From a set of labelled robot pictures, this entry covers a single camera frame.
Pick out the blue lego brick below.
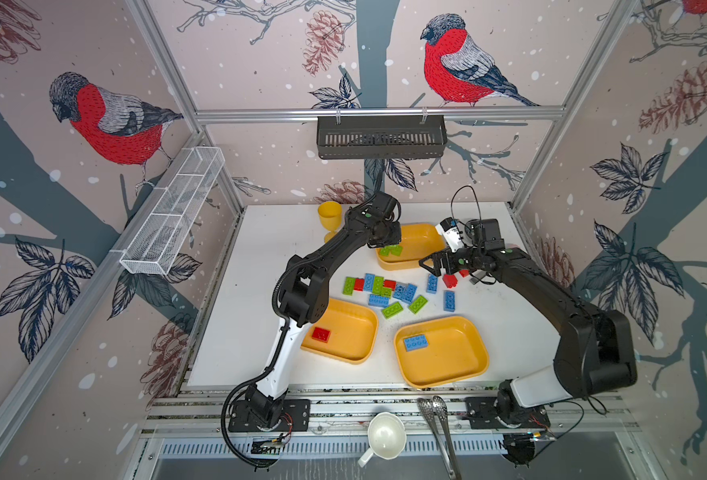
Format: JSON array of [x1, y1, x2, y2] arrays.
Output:
[[425, 274, 439, 294], [403, 334, 429, 352], [443, 290, 455, 312]]

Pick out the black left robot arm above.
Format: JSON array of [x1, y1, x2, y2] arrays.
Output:
[[222, 191, 401, 428]]

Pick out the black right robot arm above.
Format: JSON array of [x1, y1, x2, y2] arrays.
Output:
[[419, 217, 637, 426]]

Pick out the yellow tray far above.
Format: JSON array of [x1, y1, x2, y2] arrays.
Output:
[[375, 223, 445, 271]]

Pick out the yellow tray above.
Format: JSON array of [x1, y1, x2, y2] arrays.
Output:
[[301, 299, 379, 364], [375, 223, 445, 271], [393, 316, 489, 390]]

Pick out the yellow plastic goblet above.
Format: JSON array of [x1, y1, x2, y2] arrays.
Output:
[[318, 201, 343, 242]]

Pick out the yellow tray near right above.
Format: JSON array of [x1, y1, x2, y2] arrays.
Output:
[[393, 316, 489, 390]]

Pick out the yellow tray near left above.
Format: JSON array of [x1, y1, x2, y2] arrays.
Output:
[[301, 299, 379, 364]]

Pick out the metal tongs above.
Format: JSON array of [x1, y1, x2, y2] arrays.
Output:
[[417, 395, 461, 480]]

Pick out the white measuring cup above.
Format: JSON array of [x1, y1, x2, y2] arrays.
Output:
[[357, 412, 407, 468]]

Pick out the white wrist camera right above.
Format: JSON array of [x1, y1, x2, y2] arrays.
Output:
[[435, 217, 465, 252]]

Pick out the black hanging wire basket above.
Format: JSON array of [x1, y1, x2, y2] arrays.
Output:
[[317, 115, 447, 160]]

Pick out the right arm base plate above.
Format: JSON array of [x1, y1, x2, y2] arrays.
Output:
[[465, 397, 551, 430]]

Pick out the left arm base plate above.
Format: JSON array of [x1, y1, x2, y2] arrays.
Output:
[[226, 399, 311, 433]]

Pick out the white wire mesh shelf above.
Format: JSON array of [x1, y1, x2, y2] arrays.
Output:
[[120, 146, 225, 275]]

